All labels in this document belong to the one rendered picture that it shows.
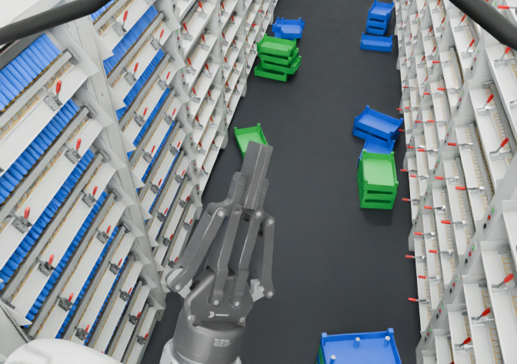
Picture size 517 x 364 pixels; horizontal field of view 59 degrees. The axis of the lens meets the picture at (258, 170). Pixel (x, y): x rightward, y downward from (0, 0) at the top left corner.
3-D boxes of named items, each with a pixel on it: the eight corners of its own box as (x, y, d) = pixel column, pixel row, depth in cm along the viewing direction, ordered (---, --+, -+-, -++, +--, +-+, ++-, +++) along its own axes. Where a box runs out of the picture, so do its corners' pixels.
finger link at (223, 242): (208, 292, 52) (196, 292, 51) (231, 198, 51) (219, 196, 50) (221, 308, 48) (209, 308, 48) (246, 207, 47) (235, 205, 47)
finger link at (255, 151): (238, 202, 51) (231, 200, 50) (254, 141, 50) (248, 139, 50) (250, 208, 48) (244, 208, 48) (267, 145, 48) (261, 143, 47)
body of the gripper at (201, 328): (252, 367, 50) (275, 287, 49) (180, 369, 45) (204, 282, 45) (224, 332, 56) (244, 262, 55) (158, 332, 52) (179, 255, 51)
